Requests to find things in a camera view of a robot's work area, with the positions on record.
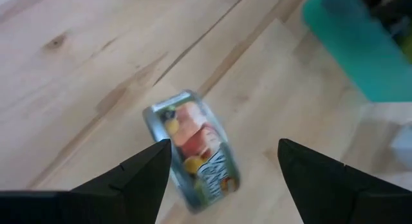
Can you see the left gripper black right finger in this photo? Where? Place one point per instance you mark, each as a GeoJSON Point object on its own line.
{"type": "Point", "coordinates": [322, 192]}

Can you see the teal plastic lid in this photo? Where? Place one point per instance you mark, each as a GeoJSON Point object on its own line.
{"type": "Point", "coordinates": [360, 50]}

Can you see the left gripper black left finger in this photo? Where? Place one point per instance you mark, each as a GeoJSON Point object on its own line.
{"type": "Point", "coordinates": [135, 192]}

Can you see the silver tin can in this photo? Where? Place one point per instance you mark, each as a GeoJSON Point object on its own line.
{"type": "Point", "coordinates": [196, 146]}

